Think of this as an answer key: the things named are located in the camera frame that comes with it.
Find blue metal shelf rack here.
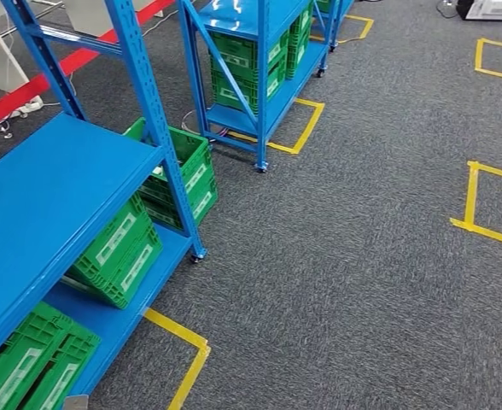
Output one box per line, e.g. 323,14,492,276
0,0,209,410
312,0,357,53
178,0,335,173

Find yellow floor tape marking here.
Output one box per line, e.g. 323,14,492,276
474,38,502,85
450,161,502,251

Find white power strip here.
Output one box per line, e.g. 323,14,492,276
9,95,45,120

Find red barrier belt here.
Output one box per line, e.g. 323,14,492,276
0,0,175,135

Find white desk panel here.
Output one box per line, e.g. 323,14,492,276
0,0,31,96

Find white electronic device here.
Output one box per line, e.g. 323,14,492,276
455,0,502,22

